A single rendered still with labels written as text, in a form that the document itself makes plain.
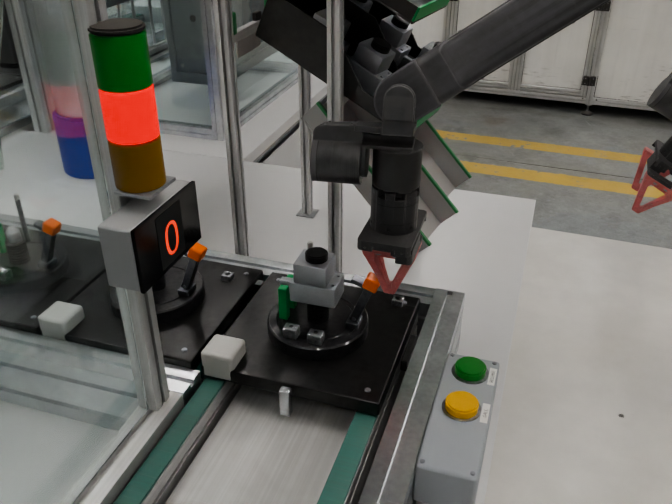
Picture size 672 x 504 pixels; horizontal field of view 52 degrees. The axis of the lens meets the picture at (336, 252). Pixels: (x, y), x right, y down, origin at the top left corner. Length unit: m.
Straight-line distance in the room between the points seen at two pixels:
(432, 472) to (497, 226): 0.79
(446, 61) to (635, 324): 0.66
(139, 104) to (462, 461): 0.51
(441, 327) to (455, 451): 0.23
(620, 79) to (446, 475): 4.29
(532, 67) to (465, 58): 4.17
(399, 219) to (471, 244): 0.62
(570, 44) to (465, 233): 3.52
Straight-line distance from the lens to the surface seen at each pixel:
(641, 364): 1.18
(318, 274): 0.89
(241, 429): 0.91
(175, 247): 0.75
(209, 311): 1.02
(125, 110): 0.67
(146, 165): 0.69
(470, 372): 0.91
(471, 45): 0.77
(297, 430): 0.90
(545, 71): 4.94
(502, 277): 1.32
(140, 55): 0.66
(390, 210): 0.80
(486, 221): 1.51
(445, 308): 1.05
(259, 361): 0.92
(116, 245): 0.69
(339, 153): 0.79
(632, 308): 1.31
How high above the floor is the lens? 1.55
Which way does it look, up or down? 31 degrees down
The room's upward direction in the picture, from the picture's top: straight up
